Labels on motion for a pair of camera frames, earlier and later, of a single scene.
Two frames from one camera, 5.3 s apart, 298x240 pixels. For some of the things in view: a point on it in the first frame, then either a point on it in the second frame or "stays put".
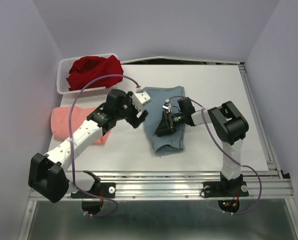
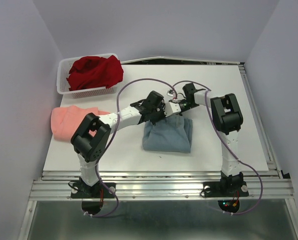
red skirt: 84,68 stays put
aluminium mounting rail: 159,184 stays put
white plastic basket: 63,67 stays put
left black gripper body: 128,112 → 158,113
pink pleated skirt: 60,122 stays put
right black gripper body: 172,121 → 185,106
